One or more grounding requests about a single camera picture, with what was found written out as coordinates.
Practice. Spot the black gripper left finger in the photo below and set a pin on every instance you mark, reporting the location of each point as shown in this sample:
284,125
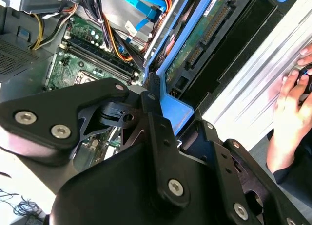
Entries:
48,108

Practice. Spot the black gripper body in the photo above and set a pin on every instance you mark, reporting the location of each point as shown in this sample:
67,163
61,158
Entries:
109,191

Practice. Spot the hard disk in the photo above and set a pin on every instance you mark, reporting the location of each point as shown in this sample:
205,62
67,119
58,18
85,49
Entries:
178,105

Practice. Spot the person's hand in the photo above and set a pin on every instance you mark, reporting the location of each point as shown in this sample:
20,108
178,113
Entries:
290,127

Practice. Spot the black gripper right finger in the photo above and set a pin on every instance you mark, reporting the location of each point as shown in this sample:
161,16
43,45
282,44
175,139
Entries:
230,186

